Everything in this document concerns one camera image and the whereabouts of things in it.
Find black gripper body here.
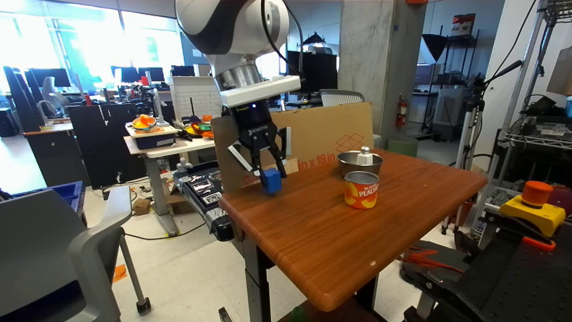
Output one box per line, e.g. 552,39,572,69
229,98,281,152

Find blue block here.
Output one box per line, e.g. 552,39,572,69
259,166,284,196

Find cardboard panel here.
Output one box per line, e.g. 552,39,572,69
211,102,375,193

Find black power strip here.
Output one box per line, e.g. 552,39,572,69
175,162,236,243

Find white board panel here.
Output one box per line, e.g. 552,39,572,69
170,75,223,121

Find metal bowl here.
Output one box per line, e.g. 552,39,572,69
336,148,384,179

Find small white side table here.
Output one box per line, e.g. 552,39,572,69
121,121,218,238

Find small white object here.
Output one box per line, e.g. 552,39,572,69
356,145,375,168

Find orange labelled tin can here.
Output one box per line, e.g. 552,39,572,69
343,170,381,211

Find tray with toy fruit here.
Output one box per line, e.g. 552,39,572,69
127,112,180,150

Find wooden table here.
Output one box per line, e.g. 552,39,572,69
218,148,490,322

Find red fire extinguisher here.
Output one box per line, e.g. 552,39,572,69
395,94,413,132

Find gray plastic chair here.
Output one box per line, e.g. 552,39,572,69
0,180,152,322

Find yellow emergency stop box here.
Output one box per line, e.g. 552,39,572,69
499,179,567,238

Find orange black clamp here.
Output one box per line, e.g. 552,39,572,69
520,234,559,254

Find red handled pliers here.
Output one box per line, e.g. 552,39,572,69
402,248,468,277

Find black tripod with camera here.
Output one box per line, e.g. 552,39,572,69
443,59,525,236

